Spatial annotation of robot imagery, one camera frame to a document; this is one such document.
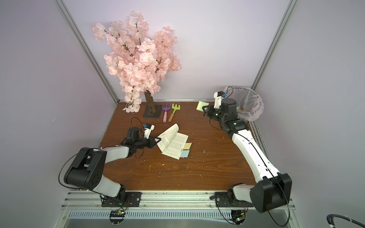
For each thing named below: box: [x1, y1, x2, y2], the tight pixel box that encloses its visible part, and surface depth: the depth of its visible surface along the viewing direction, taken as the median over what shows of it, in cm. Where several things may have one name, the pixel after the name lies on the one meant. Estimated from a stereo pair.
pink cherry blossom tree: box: [91, 10, 182, 114], surface depth 76 cm
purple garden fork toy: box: [162, 101, 172, 124], surface depth 112 cm
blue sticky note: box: [179, 150, 191, 159], surface depth 90 cm
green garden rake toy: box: [168, 103, 181, 123], surface depth 116 cm
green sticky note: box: [195, 100, 210, 112], surface depth 79 cm
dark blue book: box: [155, 123, 190, 161], surface depth 94 cm
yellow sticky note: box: [182, 142, 193, 150], surface depth 94 cm
